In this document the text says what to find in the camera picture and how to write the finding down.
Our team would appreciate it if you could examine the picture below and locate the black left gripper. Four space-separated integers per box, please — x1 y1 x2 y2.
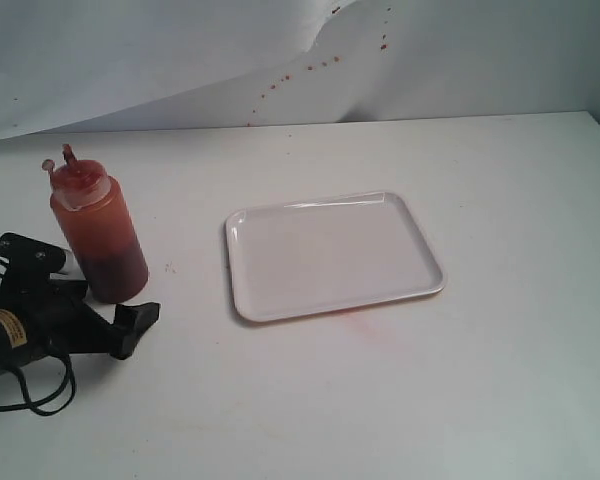
0 232 161 359

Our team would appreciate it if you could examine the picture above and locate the red sauce squeeze bottle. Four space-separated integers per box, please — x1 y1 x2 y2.
42 144 149 304

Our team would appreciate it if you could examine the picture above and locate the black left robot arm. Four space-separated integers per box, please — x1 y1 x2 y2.
0 232 160 374

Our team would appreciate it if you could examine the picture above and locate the white rectangular plastic tray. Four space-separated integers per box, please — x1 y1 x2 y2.
224 191 446 324

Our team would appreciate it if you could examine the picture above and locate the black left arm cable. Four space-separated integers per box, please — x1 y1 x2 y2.
0 255 77 417

